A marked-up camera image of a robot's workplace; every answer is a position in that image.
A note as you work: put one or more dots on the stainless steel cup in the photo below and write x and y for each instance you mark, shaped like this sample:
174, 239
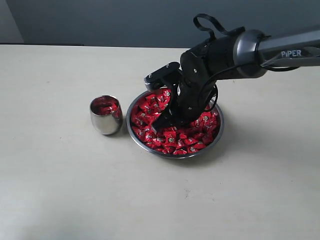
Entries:
107, 124

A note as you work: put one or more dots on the stainless steel bowl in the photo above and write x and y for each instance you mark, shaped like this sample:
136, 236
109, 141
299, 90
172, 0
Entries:
207, 129

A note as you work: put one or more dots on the red candies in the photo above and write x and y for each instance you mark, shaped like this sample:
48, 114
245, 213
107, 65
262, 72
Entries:
104, 105

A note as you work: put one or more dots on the red wrapped candy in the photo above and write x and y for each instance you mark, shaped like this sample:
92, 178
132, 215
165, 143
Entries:
196, 147
170, 139
143, 117
166, 93

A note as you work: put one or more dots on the red wrapped candy left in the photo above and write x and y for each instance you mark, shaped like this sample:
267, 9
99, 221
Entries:
143, 117

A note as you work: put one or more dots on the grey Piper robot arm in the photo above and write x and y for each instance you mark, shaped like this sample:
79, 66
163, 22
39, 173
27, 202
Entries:
227, 55

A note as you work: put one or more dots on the red wrapped candy front centre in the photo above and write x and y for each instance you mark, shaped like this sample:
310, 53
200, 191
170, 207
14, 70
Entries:
170, 139

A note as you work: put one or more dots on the red wrapped candy top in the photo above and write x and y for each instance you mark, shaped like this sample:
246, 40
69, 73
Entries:
166, 93

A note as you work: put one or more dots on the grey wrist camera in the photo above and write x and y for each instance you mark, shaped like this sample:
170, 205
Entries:
168, 75

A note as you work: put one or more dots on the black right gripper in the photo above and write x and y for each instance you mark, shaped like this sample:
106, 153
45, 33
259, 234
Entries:
187, 102

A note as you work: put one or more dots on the red wrapped candy front right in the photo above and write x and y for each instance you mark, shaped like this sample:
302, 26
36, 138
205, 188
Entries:
196, 147

